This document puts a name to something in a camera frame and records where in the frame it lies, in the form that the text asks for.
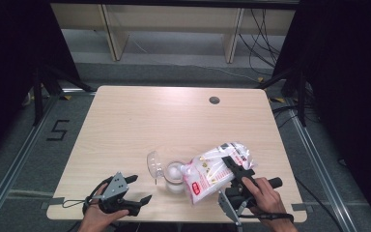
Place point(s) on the person's left hand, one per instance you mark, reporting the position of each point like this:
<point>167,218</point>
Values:
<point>96,217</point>

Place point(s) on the metal floor rail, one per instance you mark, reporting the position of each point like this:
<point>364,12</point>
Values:
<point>22,148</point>
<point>315,161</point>

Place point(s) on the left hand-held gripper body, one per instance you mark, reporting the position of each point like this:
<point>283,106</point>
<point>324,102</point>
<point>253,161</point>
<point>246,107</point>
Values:
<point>116,187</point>

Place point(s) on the black curtain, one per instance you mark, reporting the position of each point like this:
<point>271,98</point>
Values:
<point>9,48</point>
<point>351,80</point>

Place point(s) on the person's right hand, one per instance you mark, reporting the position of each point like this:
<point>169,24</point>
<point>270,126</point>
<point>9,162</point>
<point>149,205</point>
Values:
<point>269,201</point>

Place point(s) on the clear glass jar beige lid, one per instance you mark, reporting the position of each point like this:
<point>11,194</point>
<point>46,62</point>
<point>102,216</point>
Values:
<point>173,187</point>

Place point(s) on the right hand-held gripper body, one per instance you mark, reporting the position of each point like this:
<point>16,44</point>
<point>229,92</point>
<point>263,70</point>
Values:
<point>238,198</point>

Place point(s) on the black metal stand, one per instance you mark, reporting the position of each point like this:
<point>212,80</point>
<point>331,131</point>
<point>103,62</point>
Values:
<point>38,96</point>
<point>301,96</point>

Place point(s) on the grey tape piece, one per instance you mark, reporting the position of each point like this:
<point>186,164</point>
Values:
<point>54,202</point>

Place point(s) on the clear plastic bag white granules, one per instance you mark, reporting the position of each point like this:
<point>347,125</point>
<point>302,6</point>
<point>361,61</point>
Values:
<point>206,177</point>

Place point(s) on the grey table grommet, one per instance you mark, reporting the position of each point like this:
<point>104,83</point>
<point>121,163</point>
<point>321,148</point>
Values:
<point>214,100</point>

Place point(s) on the light wooden shelf unit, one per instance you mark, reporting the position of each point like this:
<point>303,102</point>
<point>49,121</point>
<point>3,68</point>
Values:
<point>174,19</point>

